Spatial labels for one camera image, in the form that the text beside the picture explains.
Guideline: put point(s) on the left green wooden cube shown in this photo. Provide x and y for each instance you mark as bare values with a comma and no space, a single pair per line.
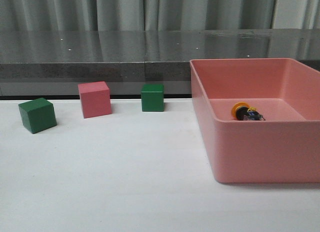
37,115

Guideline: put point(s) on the grey curtain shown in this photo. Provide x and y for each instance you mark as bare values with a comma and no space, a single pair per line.
157,15

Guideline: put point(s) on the pink plastic bin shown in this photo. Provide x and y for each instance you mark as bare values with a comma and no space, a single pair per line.
285,147

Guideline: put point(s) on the pink wooden cube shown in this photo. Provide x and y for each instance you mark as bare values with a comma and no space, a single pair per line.
95,99

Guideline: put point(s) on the yellow push button switch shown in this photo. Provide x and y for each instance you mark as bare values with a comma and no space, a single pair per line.
242,111

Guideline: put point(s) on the dark grey glossy counter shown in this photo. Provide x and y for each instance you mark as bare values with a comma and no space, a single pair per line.
52,63

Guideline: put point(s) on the green wooden cube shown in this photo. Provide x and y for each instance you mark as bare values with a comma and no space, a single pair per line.
152,98
37,115

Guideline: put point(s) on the right green wooden cube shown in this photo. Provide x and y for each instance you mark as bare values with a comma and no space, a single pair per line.
152,98

